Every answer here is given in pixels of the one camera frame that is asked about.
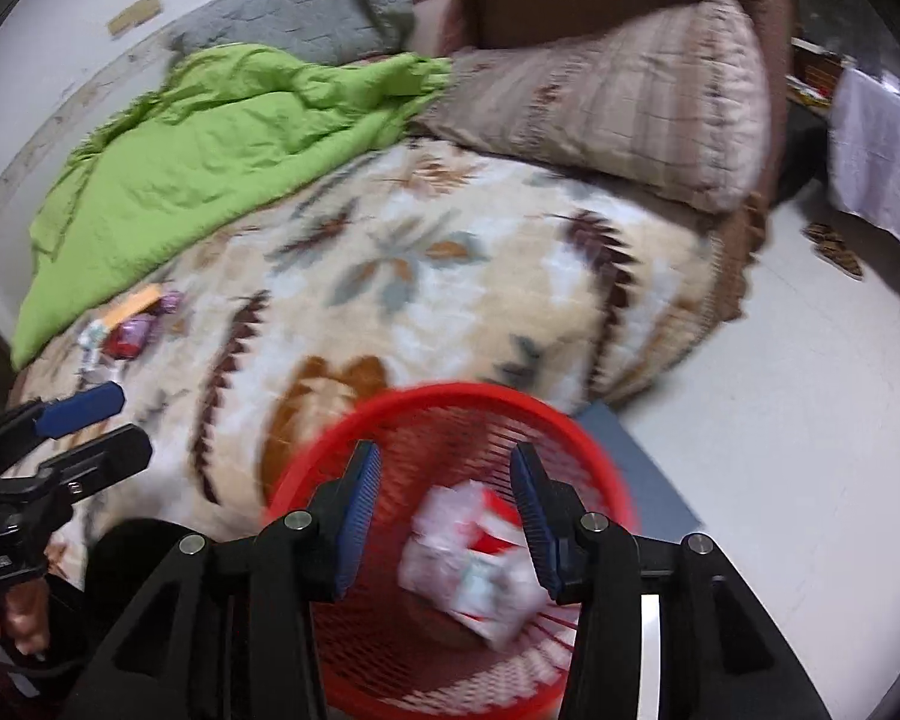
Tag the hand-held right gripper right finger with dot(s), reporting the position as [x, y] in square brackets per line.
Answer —
[532, 517]

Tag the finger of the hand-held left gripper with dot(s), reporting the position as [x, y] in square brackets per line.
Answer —
[82, 405]
[105, 454]

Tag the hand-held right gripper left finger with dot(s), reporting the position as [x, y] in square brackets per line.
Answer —
[360, 517]

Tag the white tube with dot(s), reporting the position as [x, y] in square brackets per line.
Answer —
[92, 333]

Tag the red pink snack packet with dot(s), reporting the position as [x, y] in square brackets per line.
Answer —
[131, 336]

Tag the white red wrapper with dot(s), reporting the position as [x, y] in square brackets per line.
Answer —
[457, 577]

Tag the orange wrapper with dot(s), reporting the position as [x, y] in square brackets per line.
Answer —
[135, 306]

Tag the red mesh basket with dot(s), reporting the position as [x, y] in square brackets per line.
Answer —
[420, 420]

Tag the small purple wrapper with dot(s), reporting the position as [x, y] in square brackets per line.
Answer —
[171, 302]

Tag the person's left hand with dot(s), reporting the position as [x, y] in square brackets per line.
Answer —
[22, 615]

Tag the grey floor mat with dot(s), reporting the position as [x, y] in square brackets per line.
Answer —
[645, 472]

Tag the floral fleece blanket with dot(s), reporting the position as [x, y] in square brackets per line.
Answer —
[435, 300]

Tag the green blanket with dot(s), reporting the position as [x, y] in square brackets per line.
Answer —
[217, 142]

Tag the striped brown pillow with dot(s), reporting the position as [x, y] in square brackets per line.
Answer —
[607, 97]

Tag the grey quilted pillow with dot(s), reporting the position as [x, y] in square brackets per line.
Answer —
[292, 11]

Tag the white hanging cloth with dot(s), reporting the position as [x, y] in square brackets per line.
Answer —
[881, 150]

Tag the brown padded headboard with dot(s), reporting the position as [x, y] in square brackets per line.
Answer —
[555, 7]

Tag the cluttered shelf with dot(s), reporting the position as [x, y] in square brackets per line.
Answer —
[814, 71]

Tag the small wall sticker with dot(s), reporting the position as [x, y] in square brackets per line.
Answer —
[135, 13]

